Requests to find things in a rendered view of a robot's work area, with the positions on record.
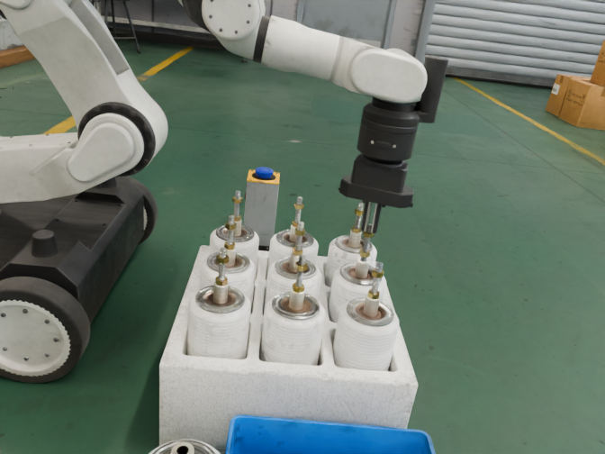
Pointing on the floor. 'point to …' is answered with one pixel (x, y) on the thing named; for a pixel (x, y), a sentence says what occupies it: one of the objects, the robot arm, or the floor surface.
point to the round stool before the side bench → (114, 23)
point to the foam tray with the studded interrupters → (274, 378)
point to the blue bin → (320, 438)
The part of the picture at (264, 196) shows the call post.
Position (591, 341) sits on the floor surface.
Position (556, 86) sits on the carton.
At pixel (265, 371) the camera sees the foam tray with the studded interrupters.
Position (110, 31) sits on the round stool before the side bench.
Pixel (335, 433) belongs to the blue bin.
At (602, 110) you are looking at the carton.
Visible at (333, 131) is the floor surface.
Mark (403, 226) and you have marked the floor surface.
